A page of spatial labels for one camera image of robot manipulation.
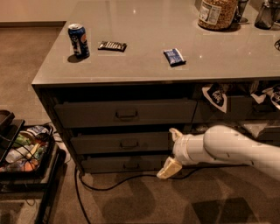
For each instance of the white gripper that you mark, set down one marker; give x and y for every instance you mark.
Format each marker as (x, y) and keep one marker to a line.
(178, 149)

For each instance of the grey drawer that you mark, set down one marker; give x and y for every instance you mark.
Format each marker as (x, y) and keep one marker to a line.
(124, 164)
(124, 113)
(266, 136)
(239, 108)
(125, 142)

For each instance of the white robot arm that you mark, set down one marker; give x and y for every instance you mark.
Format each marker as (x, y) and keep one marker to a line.
(220, 145)

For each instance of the white plastic bag in drawer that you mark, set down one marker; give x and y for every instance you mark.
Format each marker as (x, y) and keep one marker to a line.
(254, 127)

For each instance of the grey drawer cabinet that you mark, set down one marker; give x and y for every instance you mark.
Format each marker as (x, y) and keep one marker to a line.
(233, 59)

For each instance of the black white chip bag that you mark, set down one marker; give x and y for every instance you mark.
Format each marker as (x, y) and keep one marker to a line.
(272, 92)
(215, 94)

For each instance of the blue snack packet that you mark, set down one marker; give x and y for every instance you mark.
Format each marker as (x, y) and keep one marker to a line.
(174, 57)

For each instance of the dark striped snack bar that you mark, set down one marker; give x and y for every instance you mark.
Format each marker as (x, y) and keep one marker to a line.
(112, 46)

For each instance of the white blue packet in tray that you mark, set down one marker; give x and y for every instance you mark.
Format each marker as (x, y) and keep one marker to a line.
(36, 132)

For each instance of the large jar of nuts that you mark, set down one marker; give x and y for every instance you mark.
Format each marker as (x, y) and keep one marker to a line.
(216, 15)

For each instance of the black cart with trays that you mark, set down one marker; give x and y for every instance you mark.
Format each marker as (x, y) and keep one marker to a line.
(41, 184)

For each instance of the orange snack in tray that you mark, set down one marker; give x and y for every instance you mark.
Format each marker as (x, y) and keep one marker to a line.
(31, 165)

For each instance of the blue Pepsi soda can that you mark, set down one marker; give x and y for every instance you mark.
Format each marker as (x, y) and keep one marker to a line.
(77, 35)

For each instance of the dark metallic kettle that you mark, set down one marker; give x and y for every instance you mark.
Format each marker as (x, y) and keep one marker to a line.
(267, 14)

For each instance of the dark glass stem base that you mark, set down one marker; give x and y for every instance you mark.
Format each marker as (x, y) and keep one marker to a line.
(238, 16)

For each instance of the dark wire object on counter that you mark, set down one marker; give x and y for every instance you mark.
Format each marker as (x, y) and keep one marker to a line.
(277, 45)

